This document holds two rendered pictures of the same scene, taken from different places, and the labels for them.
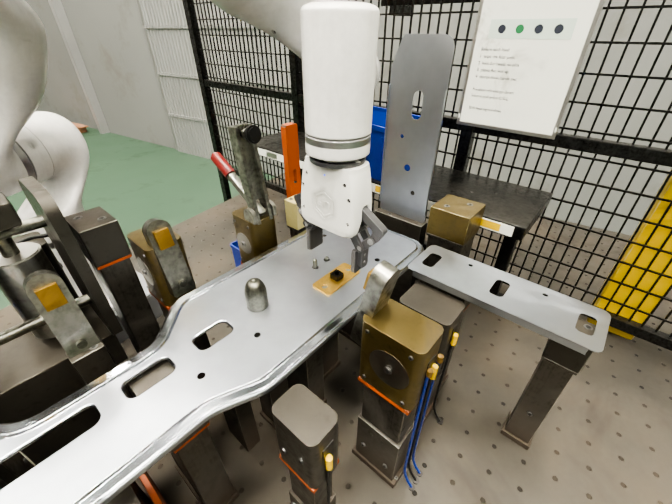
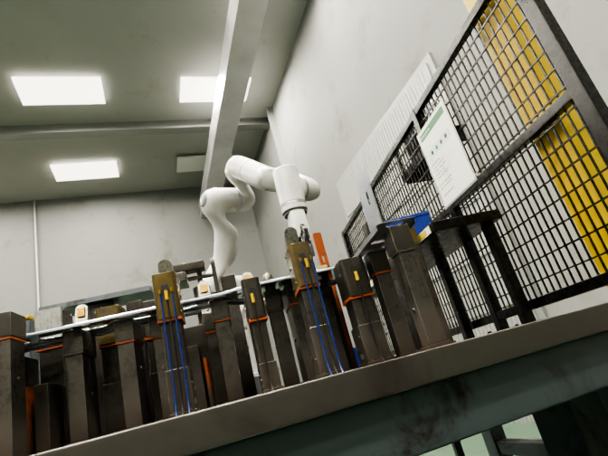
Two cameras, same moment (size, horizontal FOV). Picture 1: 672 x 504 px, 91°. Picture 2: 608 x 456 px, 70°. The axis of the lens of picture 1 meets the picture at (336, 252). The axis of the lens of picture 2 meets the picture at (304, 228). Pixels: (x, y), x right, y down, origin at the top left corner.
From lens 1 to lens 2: 1.18 m
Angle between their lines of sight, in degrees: 64
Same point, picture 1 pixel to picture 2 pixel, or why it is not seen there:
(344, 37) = (279, 174)
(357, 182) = (294, 213)
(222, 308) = not seen: hidden behind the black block
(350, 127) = (287, 196)
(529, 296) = not seen: hidden behind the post
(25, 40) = (229, 234)
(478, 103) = (445, 191)
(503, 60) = (440, 164)
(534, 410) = (413, 304)
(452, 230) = not seen: hidden behind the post
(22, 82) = (227, 251)
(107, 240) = (229, 281)
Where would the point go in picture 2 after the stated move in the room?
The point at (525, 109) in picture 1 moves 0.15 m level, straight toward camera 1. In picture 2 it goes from (460, 176) to (422, 178)
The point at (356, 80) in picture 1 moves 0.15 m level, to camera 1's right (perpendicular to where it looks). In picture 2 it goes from (285, 183) to (320, 159)
